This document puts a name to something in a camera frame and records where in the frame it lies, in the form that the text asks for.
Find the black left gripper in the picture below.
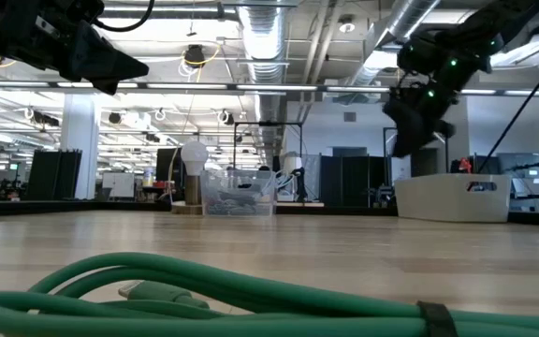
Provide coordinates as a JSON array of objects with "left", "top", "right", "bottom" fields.
[{"left": 0, "top": 0, "right": 151, "bottom": 96}]

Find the teal USB cable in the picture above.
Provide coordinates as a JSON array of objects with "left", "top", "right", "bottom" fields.
[{"left": 209, "top": 187, "right": 271, "bottom": 212}]

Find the green USB cable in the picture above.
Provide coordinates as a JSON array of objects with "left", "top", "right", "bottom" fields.
[{"left": 0, "top": 252, "right": 539, "bottom": 337}]

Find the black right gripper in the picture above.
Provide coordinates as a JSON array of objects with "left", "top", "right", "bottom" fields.
[{"left": 382, "top": 69, "right": 458, "bottom": 159}]

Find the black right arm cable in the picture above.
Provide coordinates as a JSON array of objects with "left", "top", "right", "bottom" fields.
[{"left": 477, "top": 54, "right": 539, "bottom": 175}]

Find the small white-capped bottle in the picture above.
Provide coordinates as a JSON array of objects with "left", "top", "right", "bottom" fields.
[{"left": 171, "top": 140, "right": 210, "bottom": 215}]

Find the silver ventilation duct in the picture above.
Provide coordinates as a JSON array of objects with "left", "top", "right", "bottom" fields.
[{"left": 236, "top": 0, "right": 292, "bottom": 155}]

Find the light blue USB cable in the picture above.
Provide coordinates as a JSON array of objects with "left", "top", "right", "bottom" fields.
[{"left": 274, "top": 170, "right": 295, "bottom": 194}]

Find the clear plastic bin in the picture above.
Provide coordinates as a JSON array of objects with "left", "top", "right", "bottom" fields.
[{"left": 199, "top": 168, "right": 278, "bottom": 217}]

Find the black room partition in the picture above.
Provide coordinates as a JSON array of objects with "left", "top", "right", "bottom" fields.
[
  {"left": 320, "top": 154, "right": 392, "bottom": 208},
  {"left": 25, "top": 149, "right": 83, "bottom": 202}
]

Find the white building column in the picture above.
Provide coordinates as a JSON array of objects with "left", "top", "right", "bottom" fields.
[{"left": 60, "top": 93, "right": 101, "bottom": 201}]

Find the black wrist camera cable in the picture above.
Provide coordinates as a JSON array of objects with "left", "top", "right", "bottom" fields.
[{"left": 92, "top": 0, "right": 156, "bottom": 34}]

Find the grey plastic bin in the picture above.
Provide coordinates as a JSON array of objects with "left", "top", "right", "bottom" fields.
[{"left": 394, "top": 173, "right": 513, "bottom": 224}]

